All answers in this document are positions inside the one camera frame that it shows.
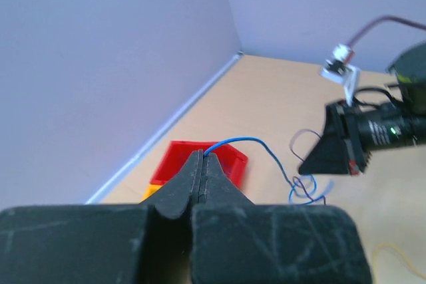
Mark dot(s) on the red plastic bin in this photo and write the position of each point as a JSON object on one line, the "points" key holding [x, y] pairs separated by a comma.
{"points": [[232, 161]]}

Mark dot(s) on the yellow plastic bin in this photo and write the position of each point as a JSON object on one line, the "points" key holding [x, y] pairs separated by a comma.
{"points": [[151, 189]]}

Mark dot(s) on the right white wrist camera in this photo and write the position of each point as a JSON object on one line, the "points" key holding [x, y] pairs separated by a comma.
{"points": [[338, 70]]}

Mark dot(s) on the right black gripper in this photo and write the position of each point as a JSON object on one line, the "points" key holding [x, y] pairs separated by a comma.
{"points": [[351, 135]]}

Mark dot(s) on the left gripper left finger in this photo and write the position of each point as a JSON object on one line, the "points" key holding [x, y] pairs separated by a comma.
{"points": [[149, 242]]}

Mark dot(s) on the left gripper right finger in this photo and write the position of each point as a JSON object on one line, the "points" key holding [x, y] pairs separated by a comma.
{"points": [[236, 241]]}

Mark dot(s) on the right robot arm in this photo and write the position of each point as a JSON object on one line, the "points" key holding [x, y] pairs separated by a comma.
{"points": [[409, 69]]}

